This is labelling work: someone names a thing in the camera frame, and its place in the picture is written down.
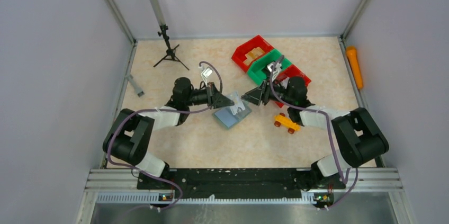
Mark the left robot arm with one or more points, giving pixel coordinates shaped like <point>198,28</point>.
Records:
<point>129,136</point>

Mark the green card holder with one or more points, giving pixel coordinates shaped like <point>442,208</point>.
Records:
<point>230,116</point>

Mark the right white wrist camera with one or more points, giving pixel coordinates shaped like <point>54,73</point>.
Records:
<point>273,70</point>

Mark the small grey tool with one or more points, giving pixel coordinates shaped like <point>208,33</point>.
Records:
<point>138,90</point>

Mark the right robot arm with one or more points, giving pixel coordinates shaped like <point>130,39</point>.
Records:
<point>355,137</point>

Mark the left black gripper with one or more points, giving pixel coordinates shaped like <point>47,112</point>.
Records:
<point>214,94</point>

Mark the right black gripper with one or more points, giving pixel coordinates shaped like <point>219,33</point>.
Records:
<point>264,93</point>

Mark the green bin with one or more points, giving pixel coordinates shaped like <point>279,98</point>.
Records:
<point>258,69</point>

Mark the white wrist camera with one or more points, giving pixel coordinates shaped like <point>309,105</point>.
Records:
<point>206,73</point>
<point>273,70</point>

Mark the red bin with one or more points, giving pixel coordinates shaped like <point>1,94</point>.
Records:
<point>292,71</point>
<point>239,54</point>

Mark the orange flashlight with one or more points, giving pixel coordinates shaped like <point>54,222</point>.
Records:
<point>351,54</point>

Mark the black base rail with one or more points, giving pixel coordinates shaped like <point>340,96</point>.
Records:
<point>240,183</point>

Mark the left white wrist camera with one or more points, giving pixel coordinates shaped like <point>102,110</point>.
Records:
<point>206,73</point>

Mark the far red bin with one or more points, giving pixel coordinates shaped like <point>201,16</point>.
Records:
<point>239,54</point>

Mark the wooden blocks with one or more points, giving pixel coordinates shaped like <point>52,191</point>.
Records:
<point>253,55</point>

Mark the near red bin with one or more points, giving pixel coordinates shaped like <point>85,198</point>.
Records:
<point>292,71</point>

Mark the yellow toy car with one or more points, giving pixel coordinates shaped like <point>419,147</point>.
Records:
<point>281,120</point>

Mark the black tripod with grey tube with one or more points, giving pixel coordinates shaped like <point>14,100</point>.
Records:
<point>163,27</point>

